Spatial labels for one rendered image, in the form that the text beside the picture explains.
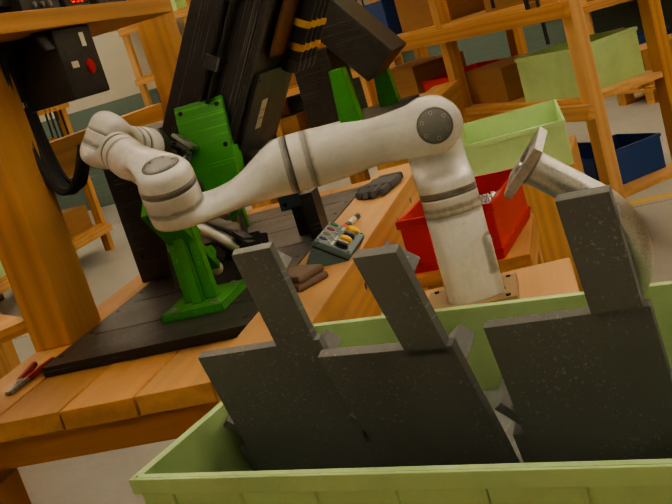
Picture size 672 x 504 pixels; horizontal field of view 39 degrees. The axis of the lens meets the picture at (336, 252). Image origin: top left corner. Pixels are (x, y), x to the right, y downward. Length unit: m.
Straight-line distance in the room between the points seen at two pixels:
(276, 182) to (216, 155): 0.62
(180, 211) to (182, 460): 0.51
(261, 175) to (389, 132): 0.21
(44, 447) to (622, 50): 3.54
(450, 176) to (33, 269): 0.93
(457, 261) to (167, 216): 0.46
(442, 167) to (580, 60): 2.92
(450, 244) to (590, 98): 2.97
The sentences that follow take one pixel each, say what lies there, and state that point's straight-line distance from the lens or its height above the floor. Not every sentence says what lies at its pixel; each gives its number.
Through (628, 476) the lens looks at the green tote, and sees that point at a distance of 0.79.
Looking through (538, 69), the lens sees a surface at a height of 0.88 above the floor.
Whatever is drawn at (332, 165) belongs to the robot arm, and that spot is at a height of 1.14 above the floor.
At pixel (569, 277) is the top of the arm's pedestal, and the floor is 0.85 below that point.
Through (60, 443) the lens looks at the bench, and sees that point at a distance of 1.78.
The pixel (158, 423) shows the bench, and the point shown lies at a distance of 1.68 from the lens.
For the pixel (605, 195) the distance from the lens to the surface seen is 0.80.
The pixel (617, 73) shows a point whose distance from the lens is 4.69.
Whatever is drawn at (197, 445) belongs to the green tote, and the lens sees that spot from 1.12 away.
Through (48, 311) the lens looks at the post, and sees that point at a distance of 2.06.
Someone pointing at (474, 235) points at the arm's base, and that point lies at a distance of 1.51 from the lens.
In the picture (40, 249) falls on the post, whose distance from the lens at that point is 2.04.
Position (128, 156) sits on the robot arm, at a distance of 1.60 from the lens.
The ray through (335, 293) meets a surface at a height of 0.89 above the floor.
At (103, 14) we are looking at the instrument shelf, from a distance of 2.30.
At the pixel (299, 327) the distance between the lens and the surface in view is 0.99.
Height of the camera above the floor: 1.34
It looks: 13 degrees down
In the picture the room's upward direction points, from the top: 17 degrees counter-clockwise
